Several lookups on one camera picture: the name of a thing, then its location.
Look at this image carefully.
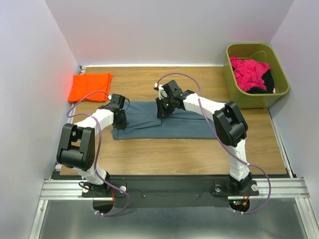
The crumpled black t-shirt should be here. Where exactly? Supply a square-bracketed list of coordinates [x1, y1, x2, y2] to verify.
[247, 70, 276, 94]

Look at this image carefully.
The aluminium extrusion rail frame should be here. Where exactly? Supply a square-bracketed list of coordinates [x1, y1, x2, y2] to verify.
[28, 66, 319, 239]

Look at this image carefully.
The olive green plastic bin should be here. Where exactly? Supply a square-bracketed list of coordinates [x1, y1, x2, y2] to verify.
[223, 43, 290, 109]

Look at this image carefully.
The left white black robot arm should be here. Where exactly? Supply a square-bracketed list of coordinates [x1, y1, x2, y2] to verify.
[56, 94, 128, 196]

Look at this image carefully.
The folded orange t-shirt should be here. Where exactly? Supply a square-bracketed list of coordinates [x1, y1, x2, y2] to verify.
[68, 73, 113, 103]

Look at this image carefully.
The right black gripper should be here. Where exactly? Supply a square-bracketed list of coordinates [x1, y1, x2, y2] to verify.
[156, 95, 175, 118]

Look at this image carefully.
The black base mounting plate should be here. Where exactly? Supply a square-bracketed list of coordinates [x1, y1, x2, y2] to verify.
[79, 175, 259, 210]

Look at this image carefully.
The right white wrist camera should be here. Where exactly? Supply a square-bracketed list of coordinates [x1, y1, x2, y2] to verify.
[154, 83, 168, 100]

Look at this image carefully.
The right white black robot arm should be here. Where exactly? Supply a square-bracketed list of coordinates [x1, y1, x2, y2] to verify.
[155, 80, 252, 194]

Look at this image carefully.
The crumpled pink t-shirt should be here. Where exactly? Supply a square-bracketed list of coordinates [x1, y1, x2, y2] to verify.
[230, 56, 271, 92]

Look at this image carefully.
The blue-grey t-shirt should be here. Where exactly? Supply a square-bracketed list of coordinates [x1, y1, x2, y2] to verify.
[111, 101, 216, 140]

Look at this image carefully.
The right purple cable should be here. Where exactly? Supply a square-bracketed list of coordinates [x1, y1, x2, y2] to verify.
[154, 72, 272, 215]

